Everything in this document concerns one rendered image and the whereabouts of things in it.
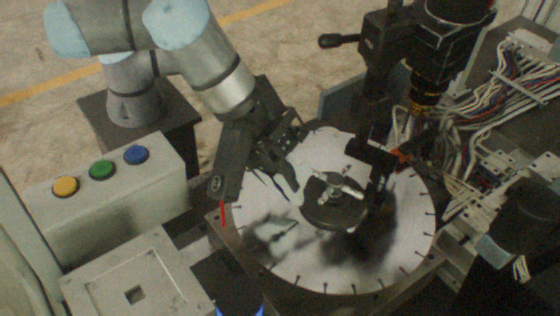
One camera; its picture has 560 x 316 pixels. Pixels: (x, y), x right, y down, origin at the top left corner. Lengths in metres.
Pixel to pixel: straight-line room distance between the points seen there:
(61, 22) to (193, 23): 0.19
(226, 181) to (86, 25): 0.27
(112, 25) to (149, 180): 0.34
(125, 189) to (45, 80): 1.91
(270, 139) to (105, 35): 0.26
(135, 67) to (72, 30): 0.47
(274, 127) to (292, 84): 1.87
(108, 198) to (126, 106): 0.37
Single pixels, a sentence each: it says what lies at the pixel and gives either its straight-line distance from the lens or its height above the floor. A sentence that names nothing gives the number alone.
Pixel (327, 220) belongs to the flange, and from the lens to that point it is 0.74.
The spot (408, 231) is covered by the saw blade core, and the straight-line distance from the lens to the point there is 0.77.
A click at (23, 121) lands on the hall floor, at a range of 2.54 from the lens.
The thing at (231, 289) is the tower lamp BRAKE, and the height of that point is 1.16.
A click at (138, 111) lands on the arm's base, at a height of 0.79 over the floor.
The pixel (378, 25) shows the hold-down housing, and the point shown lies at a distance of 0.62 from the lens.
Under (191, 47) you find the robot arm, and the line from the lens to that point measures 0.56.
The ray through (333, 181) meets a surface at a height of 1.00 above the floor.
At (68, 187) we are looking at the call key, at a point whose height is 0.91.
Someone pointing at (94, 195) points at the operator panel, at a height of 0.90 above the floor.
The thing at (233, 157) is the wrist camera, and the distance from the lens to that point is 0.61.
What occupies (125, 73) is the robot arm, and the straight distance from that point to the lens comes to 1.12.
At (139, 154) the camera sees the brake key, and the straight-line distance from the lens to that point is 0.92.
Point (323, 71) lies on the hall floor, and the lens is 2.61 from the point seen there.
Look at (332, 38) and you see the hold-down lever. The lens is 0.64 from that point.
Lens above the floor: 1.57
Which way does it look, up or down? 48 degrees down
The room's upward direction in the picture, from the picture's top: straight up
